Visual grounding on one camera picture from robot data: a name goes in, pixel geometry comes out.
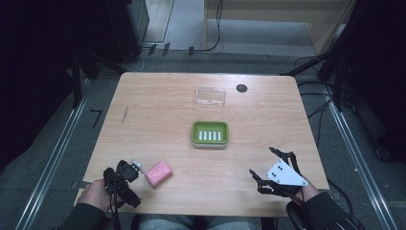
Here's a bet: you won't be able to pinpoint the hand-held gripper cable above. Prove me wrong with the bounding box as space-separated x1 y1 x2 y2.
108 161 124 230
325 176 354 219

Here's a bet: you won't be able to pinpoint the person's left hand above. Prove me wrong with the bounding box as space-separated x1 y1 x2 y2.
76 178 126 214

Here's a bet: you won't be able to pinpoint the right hand-held gripper cable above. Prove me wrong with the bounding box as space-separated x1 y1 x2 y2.
325 176 354 219

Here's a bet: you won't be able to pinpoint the black hanging cable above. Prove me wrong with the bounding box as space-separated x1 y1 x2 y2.
192 0 225 53

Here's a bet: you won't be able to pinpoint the black floor cable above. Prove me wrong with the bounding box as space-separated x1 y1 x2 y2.
300 80 334 150

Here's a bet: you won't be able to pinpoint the black cabinet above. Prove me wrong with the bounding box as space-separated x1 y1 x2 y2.
104 0 151 65

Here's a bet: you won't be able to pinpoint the pink soap bar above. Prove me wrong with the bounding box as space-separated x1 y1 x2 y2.
144 160 173 189

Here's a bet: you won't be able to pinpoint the left hand-held gripper cable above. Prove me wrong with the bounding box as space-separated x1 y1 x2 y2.
108 161 124 230

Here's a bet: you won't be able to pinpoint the black stand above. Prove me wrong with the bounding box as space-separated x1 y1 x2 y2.
280 37 348 113
65 47 128 109

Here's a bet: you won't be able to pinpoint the aluminium floor rail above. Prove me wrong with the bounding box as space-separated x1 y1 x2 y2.
327 95 400 230
13 92 90 230

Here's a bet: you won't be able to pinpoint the person's legs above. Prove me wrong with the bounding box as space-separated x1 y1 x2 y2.
137 214 263 230

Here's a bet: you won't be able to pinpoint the person's right hand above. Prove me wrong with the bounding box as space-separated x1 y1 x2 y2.
292 176 321 203

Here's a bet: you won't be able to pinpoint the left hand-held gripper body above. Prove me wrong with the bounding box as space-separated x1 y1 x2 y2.
102 159 142 209

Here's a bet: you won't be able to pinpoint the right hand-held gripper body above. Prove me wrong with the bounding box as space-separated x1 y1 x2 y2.
258 158 309 198

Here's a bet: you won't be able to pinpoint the clear plastic lid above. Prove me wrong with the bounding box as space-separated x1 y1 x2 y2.
193 85 227 108

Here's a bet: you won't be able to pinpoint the green soap dish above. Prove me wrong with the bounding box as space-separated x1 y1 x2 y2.
191 120 230 150

